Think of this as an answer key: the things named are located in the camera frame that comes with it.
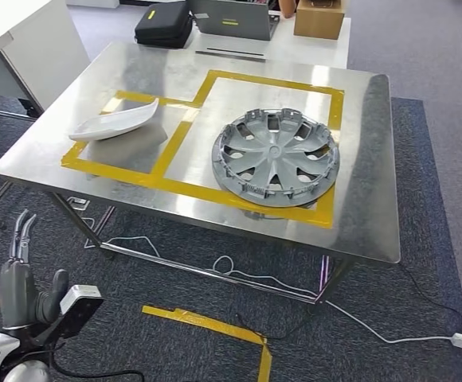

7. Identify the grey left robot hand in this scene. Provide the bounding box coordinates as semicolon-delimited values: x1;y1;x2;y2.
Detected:
0;209;70;329

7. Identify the white curved plastic part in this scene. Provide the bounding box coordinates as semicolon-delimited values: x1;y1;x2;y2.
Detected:
68;97;160;142

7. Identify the stainless steel workbench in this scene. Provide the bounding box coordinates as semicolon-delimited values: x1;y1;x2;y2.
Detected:
0;41;401;306

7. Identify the metal floor socket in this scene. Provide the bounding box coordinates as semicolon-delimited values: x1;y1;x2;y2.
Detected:
67;196;90;212

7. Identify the white cabinet panel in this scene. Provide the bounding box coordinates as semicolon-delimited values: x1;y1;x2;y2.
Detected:
2;0;91;113

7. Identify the yellow floor tape strip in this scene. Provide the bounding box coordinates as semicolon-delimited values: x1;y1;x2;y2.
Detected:
142;304;274;382

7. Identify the black zip case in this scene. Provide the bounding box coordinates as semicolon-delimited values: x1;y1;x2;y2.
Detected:
134;1;194;49

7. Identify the grey wheel hubcap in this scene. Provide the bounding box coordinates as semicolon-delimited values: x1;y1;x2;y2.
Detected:
210;107;340;209

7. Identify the grey laptop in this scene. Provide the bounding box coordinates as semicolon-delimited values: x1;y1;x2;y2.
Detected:
187;0;280;61

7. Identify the person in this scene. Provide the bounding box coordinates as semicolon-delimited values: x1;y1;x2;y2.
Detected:
278;0;298;19

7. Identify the white desk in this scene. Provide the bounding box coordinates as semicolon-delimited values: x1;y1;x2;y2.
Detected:
185;10;352;71

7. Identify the brown cardboard box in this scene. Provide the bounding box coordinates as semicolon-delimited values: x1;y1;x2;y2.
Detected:
293;0;345;41

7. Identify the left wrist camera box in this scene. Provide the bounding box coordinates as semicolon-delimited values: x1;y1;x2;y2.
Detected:
36;284;104;344

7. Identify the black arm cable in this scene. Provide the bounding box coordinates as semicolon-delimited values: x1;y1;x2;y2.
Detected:
49;350;146;382

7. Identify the yellow tape frame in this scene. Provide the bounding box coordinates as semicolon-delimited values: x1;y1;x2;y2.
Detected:
61;69;345;230

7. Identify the white cable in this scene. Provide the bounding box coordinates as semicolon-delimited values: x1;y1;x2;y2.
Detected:
83;234;454;346

